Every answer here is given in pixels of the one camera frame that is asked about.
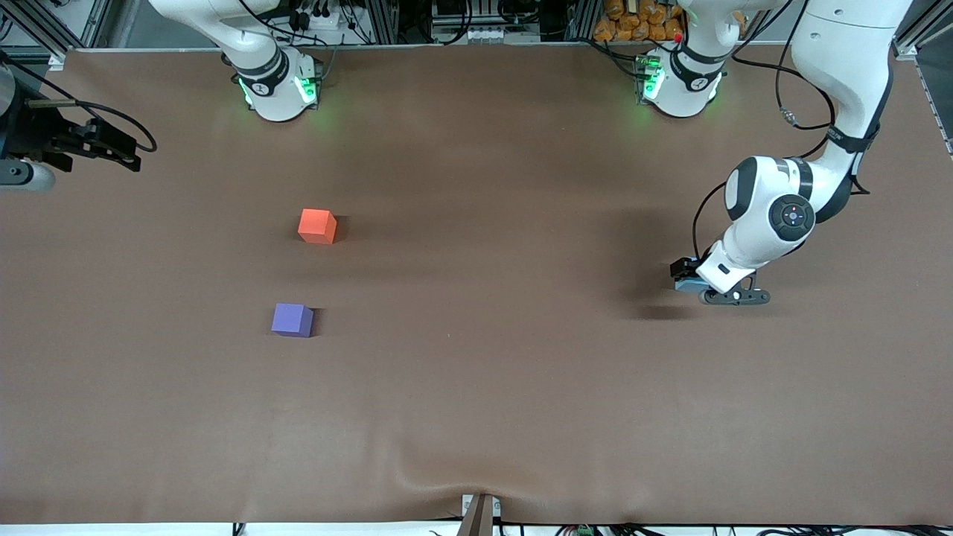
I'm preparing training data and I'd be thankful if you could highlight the orange foam block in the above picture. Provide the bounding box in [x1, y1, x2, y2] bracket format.
[298, 208, 337, 245]

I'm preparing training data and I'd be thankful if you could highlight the purple foam block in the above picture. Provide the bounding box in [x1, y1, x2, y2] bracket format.
[271, 303, 314, 338]

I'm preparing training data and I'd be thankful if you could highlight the brown table mat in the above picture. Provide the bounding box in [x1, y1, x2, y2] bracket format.
[0, 41, 953, 526]

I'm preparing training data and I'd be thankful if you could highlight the orange packets pile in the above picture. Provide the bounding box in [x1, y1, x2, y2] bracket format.
[594, 0, 687, 43]

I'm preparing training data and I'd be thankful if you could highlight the white power strip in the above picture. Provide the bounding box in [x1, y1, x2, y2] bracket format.
[292, 0, 351, 32]

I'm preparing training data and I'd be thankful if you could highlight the white terminal strip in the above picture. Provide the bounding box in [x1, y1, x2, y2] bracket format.
[430, 25, 542, 44]

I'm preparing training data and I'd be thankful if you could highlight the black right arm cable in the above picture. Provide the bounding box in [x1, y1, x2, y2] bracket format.
[0, 48, 158, 154]

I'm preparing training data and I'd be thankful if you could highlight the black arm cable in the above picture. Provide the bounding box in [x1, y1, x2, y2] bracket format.
[0, 48, 158, 154]
[691, 0, 873, 263]

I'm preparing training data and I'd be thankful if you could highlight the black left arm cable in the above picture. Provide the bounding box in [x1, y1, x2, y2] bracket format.
[691, 0, 873, 263]

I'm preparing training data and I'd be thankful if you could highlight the aluminium frame post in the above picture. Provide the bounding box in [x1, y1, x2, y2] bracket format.
[363, 0, 399, 44]

